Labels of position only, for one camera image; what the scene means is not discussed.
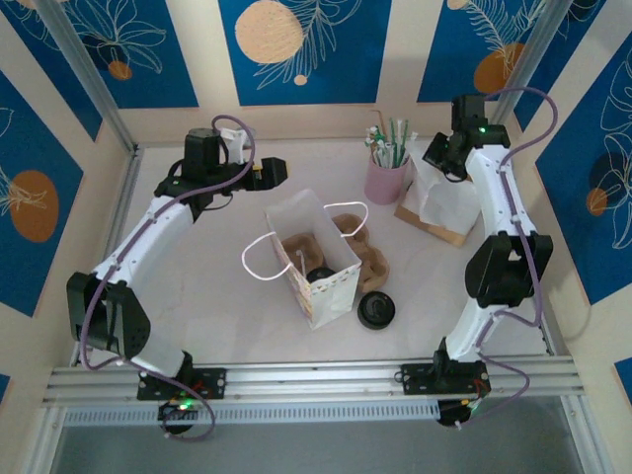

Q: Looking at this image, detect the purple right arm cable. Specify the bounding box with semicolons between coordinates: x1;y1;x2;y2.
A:
473;87;559;429

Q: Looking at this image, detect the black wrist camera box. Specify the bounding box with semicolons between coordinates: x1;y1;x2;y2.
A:
450;94;489;130
183;126;222;172

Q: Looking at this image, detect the pink straw holder cup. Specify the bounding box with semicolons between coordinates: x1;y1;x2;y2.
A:
363;150;412;204

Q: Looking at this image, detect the aluminium mounting rail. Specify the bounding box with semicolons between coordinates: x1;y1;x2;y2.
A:
41;355;582;404

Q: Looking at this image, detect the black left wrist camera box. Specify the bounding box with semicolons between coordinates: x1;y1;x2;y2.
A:
183;126;222;172

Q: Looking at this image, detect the black plastic cup lid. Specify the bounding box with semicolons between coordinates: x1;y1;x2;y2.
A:
357;290;398;331

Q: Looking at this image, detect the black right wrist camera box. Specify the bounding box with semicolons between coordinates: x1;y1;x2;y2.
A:
450;94;489;130

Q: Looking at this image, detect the coffee cup with black lid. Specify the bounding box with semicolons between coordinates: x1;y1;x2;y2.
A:
303;265;337;286

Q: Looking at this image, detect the aluminium frame post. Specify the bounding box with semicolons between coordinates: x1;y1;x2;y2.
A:
481;0;582;147
37;0;138;152

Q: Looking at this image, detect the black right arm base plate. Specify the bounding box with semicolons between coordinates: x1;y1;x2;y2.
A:
400;362;491;396

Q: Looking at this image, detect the white paper napkin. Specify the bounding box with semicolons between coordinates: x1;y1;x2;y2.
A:
412;152;475;223

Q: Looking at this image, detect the black controller box with LED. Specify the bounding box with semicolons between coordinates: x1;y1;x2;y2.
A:
436;398;483;431
157;398;198;436

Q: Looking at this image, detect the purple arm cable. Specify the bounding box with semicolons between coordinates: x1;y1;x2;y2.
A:
78;115;257;443
473;87;559;429

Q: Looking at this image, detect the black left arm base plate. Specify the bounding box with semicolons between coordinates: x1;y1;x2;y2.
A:
136;366;228;401

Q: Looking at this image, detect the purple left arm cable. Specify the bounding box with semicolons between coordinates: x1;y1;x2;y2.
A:
78;115;257;443

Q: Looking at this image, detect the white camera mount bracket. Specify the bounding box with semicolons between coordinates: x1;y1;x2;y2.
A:
219;126;248;164

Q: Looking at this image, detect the white green printed straw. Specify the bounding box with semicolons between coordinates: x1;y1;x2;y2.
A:
363;125;385;167
375;133;396;168

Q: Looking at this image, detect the white cartoon animal paper bag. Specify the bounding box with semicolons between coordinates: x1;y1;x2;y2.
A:
240;188;370;331

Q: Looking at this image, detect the blue floral wall panel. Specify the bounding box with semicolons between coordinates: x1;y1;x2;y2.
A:
0;68;85;318
535;46;632;306
417;0;549;104
63;0;199;110
0;0;104;143
218;0;393;107
513;0;611;133

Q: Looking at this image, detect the grey slotted cable duct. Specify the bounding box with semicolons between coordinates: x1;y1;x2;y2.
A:
63;400;440;427

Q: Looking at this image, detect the aluminium frame leg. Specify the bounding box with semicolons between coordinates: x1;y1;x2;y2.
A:
560;394;616;474

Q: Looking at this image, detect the white napkin stack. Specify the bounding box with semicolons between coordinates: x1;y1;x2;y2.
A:
402;190;479;234

